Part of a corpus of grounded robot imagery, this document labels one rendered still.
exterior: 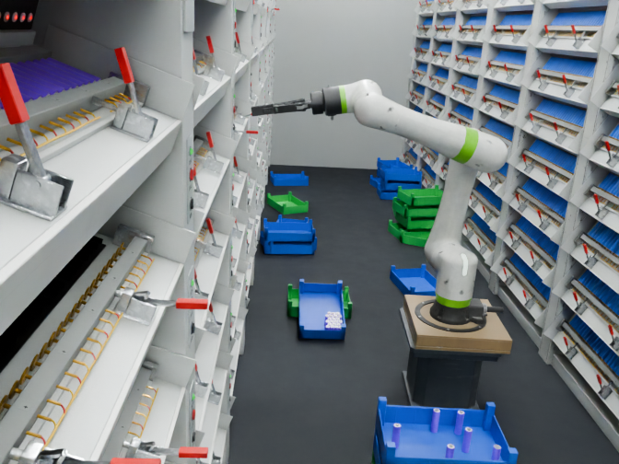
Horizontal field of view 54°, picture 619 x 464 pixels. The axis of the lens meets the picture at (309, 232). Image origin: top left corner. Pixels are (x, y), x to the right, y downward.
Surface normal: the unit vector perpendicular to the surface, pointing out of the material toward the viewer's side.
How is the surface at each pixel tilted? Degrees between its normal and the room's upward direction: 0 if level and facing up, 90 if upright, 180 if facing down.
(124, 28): 90
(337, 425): 0
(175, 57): 90
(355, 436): 0
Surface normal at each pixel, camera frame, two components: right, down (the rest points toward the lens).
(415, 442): 0.05, -0.94
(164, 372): 0.03, 0.33
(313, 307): 0.06, -0.79
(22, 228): 0.39, -0.88
